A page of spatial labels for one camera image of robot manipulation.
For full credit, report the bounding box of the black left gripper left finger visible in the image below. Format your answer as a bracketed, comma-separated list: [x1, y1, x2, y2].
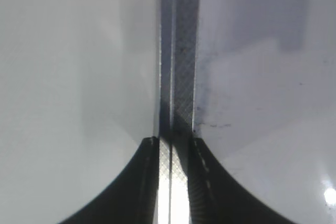
[62, 137, 159, 223]

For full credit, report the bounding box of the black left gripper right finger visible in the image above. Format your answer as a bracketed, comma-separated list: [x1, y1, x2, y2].
[188, 138, 291, 224]

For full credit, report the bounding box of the white whiteboard with grey frame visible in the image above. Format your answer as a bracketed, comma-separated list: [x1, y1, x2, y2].
[154, 0, 335, 223]

